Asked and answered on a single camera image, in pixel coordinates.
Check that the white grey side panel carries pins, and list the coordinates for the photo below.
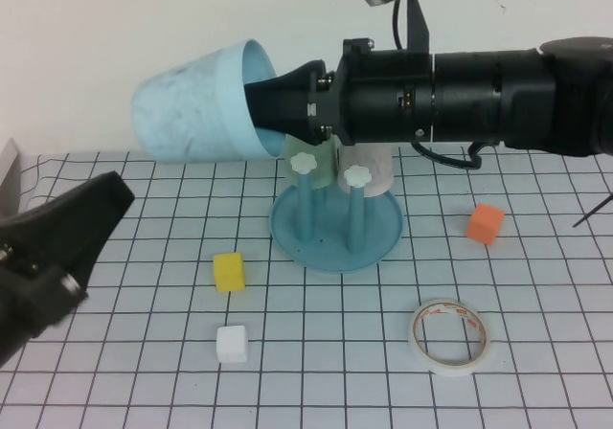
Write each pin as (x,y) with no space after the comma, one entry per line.
(7,180)

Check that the light green plastic cup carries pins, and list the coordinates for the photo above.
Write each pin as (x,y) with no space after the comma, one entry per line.
(325,161)

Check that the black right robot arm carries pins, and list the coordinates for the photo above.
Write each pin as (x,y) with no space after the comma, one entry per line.
(517,98)

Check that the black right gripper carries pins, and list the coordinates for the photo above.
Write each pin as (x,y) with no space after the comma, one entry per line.
(383,94)

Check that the light blue plastic cup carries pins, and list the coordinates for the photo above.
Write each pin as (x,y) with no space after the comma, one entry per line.
(182,108)

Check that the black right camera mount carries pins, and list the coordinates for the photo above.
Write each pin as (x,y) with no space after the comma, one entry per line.
(417,17)

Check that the white tape roll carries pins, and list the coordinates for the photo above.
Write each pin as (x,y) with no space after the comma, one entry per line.
(450,369)

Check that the black grid checkered tablecloth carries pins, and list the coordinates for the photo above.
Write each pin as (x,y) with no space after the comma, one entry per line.
(143,390)

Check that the yellow foam cube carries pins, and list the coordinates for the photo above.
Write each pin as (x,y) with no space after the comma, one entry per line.
(230,273)

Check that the orange foam cube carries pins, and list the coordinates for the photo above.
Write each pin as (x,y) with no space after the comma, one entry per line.
(484,224)

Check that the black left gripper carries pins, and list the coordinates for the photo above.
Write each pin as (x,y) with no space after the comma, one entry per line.
(29,309)

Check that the white foam cube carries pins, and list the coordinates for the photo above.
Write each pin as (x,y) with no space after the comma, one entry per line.
(232,345)

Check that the light pink plastic cup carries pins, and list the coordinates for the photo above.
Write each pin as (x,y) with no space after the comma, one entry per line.
(378,170)

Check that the blue cup stand with pegs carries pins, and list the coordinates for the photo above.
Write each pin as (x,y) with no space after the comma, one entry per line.
(330,249)

